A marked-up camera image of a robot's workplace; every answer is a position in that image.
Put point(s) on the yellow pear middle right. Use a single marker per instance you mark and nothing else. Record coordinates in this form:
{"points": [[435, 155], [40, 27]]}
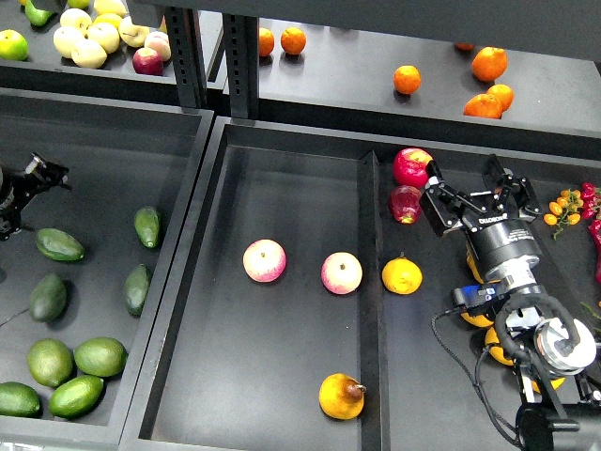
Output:
{"points": [[480, 321]]}

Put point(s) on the pink apple right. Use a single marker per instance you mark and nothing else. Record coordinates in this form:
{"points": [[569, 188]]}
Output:
{"points": [[341, 273]]}

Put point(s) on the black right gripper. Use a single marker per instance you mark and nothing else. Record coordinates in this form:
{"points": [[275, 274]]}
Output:
{"points": [[500, 241]]}

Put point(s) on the black bin divider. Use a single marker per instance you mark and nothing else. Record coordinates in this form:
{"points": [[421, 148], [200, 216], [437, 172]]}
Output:
{"points": [[375, 433]]}

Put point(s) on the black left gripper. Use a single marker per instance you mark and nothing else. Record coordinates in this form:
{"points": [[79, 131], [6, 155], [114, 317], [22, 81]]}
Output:
{"points": [[39, 176]]}

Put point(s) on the orange cherry tomato bunch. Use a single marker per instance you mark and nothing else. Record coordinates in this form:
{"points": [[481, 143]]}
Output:
{"points": [[563, 212]]}

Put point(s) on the yellow pear with stem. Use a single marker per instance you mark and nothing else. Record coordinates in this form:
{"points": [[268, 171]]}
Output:
{"points": [[471, 262]]}

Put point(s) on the avocado by bin wall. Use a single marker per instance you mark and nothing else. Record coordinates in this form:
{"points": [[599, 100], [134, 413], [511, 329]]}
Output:
{"points": [[136, 288]]}

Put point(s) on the dark green avocado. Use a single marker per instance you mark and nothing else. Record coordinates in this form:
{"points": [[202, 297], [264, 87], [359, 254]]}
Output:
{"points": [[48, 299]]}

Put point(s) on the pale peach fruit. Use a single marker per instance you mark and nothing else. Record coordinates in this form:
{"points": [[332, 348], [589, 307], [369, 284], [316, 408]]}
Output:
{"points": [[159, 42]]}

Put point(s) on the large orange top right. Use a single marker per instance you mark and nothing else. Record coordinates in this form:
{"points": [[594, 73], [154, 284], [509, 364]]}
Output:
{"points": [[489, 64]]}

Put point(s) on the yellow pear by divider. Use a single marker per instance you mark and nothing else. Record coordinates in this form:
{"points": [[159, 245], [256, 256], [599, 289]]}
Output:
{"points": [[401, 276]]}

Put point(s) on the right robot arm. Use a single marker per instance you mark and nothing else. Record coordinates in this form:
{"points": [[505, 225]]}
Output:
{"points": [[549, 349]]}

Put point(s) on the pink apple left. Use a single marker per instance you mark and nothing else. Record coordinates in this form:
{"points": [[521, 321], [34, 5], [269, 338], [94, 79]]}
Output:
{"points": [[264, 260]]}

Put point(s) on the red apple on shelf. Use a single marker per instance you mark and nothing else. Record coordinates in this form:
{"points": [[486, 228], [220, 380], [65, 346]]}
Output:
{"points": [[147, 61]]}

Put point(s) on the avocado upper right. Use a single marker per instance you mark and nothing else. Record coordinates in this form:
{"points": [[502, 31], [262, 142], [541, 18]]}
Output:
{"points": [[147, 225]]}

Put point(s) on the yellow pear under arm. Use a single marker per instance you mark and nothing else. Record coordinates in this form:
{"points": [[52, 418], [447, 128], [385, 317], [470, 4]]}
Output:
{"points": [[496, 350]]}

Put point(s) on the dark red apple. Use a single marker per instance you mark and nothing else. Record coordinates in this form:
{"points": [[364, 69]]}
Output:
{"points": [[404, 204]]}

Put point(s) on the orange right small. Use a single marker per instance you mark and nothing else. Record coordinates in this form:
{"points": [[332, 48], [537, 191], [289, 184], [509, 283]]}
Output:
{"points": [[504, 93]]}

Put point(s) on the red chili peppers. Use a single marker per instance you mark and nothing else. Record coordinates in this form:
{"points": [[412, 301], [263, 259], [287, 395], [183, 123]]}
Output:
{"points": [[590, 195]]}

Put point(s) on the green mango bottom middle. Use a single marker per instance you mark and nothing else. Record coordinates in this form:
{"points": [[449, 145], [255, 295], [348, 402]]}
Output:
{"points": [[76, 397]]}

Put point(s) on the orange centre shelf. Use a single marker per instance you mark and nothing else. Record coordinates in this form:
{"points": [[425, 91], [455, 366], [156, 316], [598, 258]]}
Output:
{"points": [[407, 79]]}

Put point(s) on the green mango bottom left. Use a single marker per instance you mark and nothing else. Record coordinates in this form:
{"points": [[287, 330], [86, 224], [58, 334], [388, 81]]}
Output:
{"points": [[19, 400]]}

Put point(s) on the bright red apple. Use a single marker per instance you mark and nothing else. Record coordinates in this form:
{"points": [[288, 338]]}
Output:
{"points": [[409, 167]]}

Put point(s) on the orange front right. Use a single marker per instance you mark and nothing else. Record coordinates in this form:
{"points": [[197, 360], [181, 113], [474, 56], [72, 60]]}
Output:
{"points": [[484, 105]]}

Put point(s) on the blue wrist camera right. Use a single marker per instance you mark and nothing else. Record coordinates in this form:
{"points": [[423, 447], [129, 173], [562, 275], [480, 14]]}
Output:
{"points": [[472, 297]]}

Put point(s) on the pink apple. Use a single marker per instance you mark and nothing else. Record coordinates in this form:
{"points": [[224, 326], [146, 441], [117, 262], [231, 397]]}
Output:
{"points": [[264, 260], [341, 273]]}

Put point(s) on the yellow pear brown end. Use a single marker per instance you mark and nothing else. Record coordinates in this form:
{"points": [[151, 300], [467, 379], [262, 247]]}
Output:
{"points": [[341, 397]]}

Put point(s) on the avocado far left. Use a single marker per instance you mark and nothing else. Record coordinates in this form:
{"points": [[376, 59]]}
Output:
{"points": [[59, 245]]}

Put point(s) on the green apple on shelf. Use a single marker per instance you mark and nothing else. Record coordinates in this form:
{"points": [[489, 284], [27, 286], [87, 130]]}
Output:
{"points": [[13, 45]]}

